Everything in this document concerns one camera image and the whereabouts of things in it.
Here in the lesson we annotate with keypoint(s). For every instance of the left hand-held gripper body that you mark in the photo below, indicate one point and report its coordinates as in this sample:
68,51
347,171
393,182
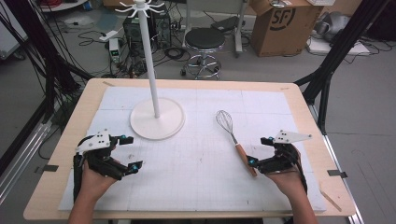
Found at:
96,141

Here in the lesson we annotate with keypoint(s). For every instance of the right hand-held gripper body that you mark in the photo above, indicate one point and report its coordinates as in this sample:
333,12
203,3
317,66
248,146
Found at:
285,155

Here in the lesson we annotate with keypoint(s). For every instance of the person's right hand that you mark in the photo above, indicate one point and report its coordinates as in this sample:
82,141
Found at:
289,183

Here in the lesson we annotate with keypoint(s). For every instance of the person's left hand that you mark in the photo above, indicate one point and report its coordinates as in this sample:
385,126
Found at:
93,182

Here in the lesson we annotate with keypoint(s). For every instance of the white hook stand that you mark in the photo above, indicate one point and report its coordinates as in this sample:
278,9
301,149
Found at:
157,124

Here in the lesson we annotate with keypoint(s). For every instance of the black table clip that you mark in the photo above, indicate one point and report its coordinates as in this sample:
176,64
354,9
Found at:
337,173
46,169

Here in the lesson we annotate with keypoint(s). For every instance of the white gridded mat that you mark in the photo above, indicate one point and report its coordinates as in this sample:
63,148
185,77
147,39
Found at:
193,177

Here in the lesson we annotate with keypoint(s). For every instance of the thin wooden stick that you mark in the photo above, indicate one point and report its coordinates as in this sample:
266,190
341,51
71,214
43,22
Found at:
330,201

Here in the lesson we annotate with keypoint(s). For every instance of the bench power supply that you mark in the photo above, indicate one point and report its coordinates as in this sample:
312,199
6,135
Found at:
114,49

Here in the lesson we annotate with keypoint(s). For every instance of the white power strip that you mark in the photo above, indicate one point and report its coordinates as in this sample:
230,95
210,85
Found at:
108,35

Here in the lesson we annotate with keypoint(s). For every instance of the brown cardboard box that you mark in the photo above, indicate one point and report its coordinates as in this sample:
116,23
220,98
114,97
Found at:
280,34

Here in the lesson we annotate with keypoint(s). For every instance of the black computer tower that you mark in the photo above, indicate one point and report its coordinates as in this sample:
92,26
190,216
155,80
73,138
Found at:
162,29
132,31

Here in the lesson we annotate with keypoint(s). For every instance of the white flat board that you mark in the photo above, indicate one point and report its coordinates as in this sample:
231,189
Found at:
342,48

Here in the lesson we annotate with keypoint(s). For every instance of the black round stool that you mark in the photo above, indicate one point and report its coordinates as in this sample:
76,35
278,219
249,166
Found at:
204,38

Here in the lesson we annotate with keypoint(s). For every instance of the grey bundle on floor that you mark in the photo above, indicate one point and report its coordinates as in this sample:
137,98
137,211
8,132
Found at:
333,25

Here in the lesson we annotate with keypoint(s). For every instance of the aluminium rail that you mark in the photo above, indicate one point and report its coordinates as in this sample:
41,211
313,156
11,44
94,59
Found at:
337,161
21,158

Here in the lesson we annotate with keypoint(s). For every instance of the black metal frame stand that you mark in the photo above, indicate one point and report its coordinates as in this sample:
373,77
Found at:
339,49
40,37

